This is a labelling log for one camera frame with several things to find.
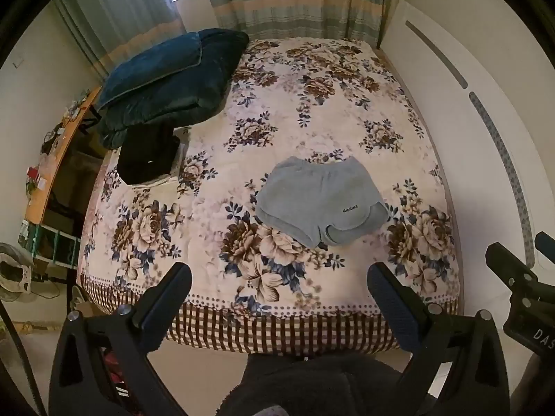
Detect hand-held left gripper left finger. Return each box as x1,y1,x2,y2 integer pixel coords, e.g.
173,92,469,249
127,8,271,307
50,262,194,416

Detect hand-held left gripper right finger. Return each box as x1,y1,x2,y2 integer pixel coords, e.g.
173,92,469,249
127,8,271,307
366,262,512,416

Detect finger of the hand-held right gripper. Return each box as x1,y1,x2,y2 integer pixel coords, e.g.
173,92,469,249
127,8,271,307
534,231,555,266
485,243,539,290

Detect grey short pants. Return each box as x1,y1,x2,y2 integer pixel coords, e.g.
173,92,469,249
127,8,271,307
255,156,390,248

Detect person's dark fleece clothing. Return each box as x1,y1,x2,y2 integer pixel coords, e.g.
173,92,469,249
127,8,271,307
217,351,409,416

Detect green shelf unit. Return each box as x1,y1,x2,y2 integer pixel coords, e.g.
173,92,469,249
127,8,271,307
17,219,81,271

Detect black folded cloth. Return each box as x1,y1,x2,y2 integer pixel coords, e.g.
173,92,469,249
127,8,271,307
117,123,181,185

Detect white fan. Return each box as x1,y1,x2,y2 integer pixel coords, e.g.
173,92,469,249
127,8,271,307
0,242,35,305

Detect wooden desk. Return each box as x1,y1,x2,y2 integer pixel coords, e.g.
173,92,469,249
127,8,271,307
24,84,105,226

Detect white headboard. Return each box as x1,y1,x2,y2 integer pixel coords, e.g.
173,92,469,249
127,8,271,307
381,0,555,269

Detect floral bed blanket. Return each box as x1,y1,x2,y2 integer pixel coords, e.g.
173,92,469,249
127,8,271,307
77,37,461,354

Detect dark green folded blanket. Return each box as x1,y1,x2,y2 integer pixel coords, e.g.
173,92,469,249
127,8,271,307
95,28,250,150

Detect dark teal garment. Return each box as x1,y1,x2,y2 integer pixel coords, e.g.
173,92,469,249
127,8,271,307
95,31,204,111

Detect narrow green striped curtain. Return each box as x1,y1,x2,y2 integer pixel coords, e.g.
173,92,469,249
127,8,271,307
52,0,187,83

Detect wide green striped curtain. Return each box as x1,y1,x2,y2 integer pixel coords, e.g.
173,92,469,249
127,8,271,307
199,0,400,50

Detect black cable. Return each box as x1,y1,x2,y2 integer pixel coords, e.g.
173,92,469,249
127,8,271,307
0,299,46,416

